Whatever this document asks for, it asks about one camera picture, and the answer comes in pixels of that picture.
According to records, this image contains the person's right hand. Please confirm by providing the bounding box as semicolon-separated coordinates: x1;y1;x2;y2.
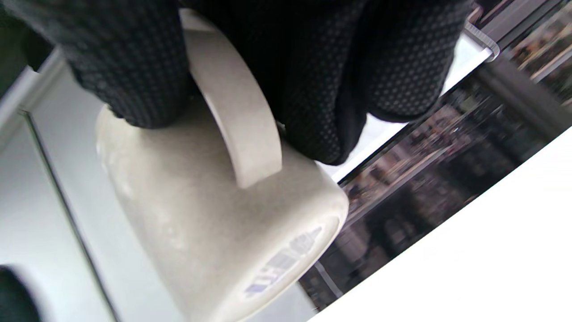
0;0;474;165

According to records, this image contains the person's left hand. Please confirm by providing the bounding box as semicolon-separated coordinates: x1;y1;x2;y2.
0;265;42;322

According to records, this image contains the beige ceramic water cup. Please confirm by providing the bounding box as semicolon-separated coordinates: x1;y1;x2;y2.
95;8;350;322

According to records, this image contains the white blind pull cord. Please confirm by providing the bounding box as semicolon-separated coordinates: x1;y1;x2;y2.
464;21;501;62

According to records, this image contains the dark grey window post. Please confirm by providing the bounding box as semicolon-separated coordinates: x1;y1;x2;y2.
474;56;572;140

